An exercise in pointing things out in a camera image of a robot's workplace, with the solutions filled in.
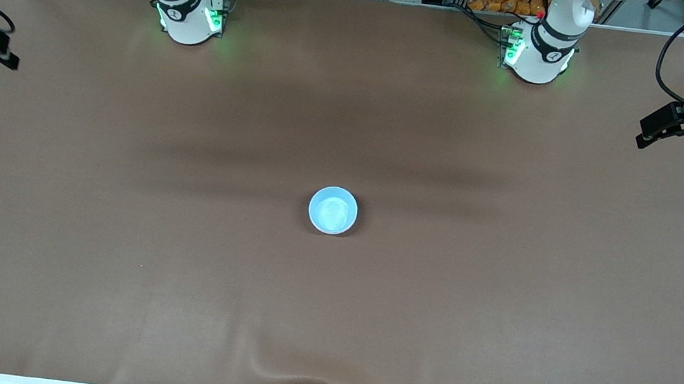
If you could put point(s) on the blue bowl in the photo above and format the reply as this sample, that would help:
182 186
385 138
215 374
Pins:
333 210

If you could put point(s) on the brown table mat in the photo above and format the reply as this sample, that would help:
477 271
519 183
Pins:
327 314

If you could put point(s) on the green lit base box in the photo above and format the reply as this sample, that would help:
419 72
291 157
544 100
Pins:
216 17
511 46

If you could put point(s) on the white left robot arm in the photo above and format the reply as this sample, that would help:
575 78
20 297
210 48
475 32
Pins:
538 53

